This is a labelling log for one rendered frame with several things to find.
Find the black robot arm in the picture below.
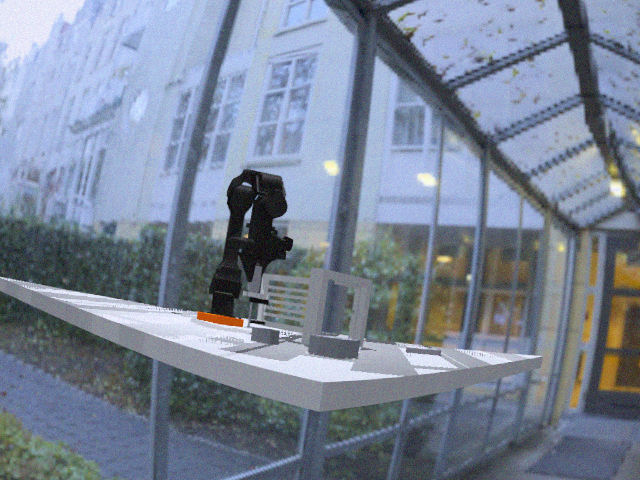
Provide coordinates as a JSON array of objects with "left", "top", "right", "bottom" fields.
[{"left": 207, "top": 169, "right": 293, "bottom": 318}]

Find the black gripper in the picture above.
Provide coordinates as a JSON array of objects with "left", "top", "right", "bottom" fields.
[{"left": 227, "top": 219, "right": 286, "bottom": 282}]

